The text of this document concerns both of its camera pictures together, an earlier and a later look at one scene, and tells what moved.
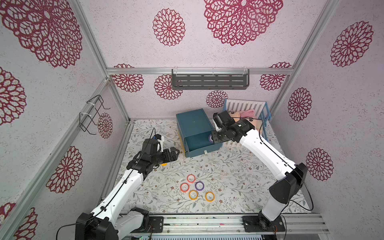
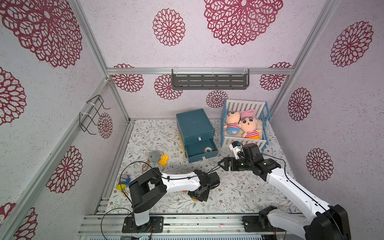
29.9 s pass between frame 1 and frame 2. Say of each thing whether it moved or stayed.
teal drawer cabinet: stayed
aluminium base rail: stayed
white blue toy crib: stayed
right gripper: moved
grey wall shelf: stayed
